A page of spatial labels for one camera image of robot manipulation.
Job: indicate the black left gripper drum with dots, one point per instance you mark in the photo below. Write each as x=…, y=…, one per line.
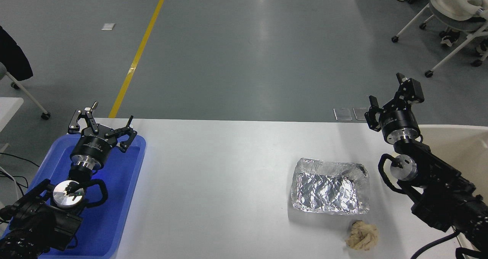
x=91, y=146

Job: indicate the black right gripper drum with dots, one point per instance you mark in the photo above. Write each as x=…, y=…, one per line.
x=399, y=122

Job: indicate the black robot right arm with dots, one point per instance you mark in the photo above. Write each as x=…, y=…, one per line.
x=442, y=190

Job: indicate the clear floor plate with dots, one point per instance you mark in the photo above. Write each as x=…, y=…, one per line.
x=342, y=114
x=360, y=113

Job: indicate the blue plastic tray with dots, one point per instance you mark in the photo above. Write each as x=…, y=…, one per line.
x=110, y=198

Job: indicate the large pale bin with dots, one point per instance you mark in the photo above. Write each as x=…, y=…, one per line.
x=461, y=148

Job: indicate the grey wheeled chair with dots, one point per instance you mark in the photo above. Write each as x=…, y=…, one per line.
x=26, y=93

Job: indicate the small white side table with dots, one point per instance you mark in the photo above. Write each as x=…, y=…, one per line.
x=7, y=110

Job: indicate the silver foil tray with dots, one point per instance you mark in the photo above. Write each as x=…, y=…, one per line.
x=328, y=188

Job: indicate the white wheeled office chair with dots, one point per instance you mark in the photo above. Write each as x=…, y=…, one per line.
x=453, y=7

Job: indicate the crumpled tan paper ball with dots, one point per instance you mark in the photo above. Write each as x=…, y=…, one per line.
x=362, y=236

